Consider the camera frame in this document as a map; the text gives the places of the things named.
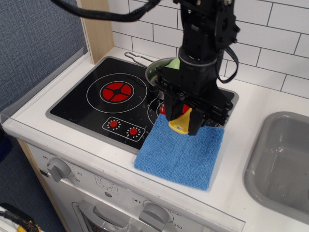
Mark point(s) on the green item in pot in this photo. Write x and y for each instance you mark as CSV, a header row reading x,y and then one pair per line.
x,y
174,64

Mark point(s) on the white toy oven front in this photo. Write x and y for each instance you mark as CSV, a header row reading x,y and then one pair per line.
x,y
88,202

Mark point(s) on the grey right oven knob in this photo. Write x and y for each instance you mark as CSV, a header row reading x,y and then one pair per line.
x,y
154,216

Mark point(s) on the grey oven knob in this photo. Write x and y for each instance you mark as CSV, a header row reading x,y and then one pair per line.
x,y
154,216
58,169

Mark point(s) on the grey sink basin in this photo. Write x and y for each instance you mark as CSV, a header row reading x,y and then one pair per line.
x,y
277,174

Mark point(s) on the grey left oven knob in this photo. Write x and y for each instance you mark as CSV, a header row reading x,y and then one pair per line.
x,y
58,169

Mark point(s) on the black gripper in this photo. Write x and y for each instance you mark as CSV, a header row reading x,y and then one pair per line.
x,y
194,86

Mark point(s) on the black toy stove top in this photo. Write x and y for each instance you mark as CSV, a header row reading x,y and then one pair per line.
x,y
112,103

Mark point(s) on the wooden side post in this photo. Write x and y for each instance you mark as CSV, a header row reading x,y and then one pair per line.
x,y
98,34

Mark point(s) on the blue microfiber cloth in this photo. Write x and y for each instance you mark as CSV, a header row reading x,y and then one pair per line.
x,y
183,159

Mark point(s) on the small metal pot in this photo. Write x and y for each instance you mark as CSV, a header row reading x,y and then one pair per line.
x,y
150,74

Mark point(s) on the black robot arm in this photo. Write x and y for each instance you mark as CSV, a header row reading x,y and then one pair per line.
x,y
209,28

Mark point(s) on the yellow dish brush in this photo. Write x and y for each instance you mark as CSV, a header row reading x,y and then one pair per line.
x,y
181,124

